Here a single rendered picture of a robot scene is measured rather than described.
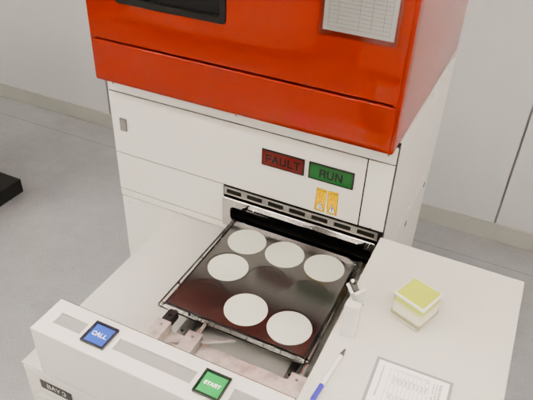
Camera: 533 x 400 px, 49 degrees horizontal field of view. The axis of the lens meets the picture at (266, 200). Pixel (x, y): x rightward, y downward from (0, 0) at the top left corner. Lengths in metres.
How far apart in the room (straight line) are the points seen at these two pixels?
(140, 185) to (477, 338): 1.04
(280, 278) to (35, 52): 3.04
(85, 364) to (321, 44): 0.81
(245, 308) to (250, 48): 0.58
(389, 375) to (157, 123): 0.90
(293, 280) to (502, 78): 1.69
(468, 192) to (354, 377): 2.06
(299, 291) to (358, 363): 0.29
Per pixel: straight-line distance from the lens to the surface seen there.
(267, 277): 1.44
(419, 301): 1.25
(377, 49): 1.23
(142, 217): 1.89
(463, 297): 1.40
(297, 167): 1.48
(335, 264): 1.50
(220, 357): 1.30
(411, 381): 1.20
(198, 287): 1.42
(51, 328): 1.30
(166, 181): 1.74
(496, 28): 2.79
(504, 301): 1.42
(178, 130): 1.62
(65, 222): 3.19
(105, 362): 1.22
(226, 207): 1.65
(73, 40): 3.91
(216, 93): 1.43
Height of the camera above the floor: 1.88
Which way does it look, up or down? 35 degrees down
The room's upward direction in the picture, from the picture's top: 3 degrees clockwise
